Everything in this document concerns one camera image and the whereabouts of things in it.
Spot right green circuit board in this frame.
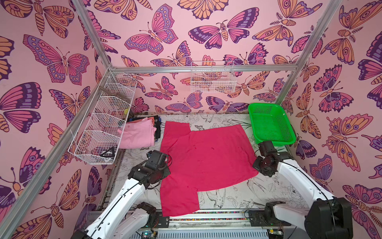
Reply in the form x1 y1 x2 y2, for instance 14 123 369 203
267 229 284 239

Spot folded light pink t-shirt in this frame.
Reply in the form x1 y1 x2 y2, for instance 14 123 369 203
117 117 156 149

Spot magenta t-shirt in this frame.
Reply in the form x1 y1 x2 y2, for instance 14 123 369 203
160 121 259 217

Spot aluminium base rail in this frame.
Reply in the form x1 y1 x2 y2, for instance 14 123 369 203
80 207 338 239

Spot long white wire basket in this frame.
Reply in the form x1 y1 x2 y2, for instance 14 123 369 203
68 72 137 165

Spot left green circuit board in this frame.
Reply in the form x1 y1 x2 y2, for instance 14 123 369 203
141 231 158 239

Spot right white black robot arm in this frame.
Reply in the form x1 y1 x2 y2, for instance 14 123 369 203
253 141 353 239

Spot black triangle object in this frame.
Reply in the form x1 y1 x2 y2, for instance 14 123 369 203
100 146 115 158

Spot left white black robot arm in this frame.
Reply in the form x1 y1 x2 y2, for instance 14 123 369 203
72 150 172 239

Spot small white wire basket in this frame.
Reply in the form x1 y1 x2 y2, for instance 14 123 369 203
190 60 237 94

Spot green circuit board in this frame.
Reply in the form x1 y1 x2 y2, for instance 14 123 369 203
141 231 158 239
267 229 284 239

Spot green plastic basket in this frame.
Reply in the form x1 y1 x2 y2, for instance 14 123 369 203
248 103 296 146

